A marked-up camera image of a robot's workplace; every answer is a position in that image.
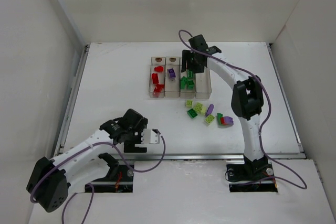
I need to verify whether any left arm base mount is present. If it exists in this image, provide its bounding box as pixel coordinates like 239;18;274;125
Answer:
91;153;134;194

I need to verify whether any aluminium table edge rail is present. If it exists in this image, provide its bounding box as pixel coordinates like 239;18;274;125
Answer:
43;44;90;158

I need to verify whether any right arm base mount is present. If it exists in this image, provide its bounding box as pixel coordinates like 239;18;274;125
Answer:
225;161;278;193

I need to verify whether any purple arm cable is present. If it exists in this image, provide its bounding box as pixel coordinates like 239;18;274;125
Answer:
30;129;166;223
178;29;308;190

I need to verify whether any lime lego brick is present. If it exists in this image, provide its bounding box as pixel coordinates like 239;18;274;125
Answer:
185;100;193;108
205;114;215;125
193;102;206;115

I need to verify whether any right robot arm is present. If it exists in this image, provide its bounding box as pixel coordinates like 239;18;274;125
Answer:
181;35;268;176

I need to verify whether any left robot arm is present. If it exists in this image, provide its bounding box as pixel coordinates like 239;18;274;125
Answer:
26;109;148;212

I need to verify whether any purple slanted lego piece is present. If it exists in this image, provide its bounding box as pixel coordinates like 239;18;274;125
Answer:
205;104;214;116

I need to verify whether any lime lego brick left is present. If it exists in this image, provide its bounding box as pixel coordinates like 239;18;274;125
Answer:
185;100;193;108

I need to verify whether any purple lego brick right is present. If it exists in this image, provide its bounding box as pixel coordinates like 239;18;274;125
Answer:
223;116;234;126

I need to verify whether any red large lego brick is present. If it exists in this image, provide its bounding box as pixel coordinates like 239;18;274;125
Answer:
153;83;164;98

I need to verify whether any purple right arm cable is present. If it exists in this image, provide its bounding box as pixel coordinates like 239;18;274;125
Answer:
178;29;308;190

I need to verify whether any lime lego brick centre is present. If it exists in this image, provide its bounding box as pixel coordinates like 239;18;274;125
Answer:
193;102;206;115

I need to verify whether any red arch lego brick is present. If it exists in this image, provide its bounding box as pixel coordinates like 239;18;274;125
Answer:
154;66;164;73

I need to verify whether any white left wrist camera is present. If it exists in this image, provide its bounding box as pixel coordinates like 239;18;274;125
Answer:
141;129;161;144

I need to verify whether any lime lego brick lower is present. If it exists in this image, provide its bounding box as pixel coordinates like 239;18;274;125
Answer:
205;114;215;125

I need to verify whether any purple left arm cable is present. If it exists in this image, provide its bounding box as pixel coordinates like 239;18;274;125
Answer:
30;129;166;223

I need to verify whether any green small lego brick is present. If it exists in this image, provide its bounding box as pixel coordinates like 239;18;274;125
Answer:
187;80;195;90

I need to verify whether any green square lego plate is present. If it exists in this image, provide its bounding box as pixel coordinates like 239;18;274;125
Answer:
180;76;188;90

